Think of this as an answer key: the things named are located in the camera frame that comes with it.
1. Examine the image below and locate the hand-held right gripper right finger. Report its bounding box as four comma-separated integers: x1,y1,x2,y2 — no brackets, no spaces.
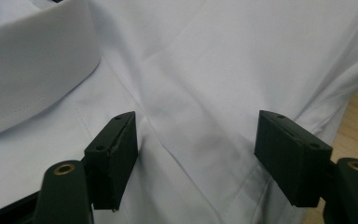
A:
254,109,334,209

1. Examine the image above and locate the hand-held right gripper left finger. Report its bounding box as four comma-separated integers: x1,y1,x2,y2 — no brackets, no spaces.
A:
83,110,140,211

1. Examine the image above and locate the white short-sleeved shirt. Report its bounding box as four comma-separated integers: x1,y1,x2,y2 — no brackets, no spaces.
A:
0,0,358,224

